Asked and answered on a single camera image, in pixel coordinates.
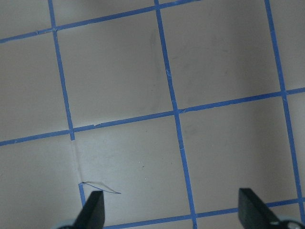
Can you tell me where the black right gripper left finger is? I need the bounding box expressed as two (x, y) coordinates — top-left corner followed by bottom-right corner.
(53, 191), (105, 229)

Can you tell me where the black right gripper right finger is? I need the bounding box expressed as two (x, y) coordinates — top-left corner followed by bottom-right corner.
(238, 188), (305, 229)

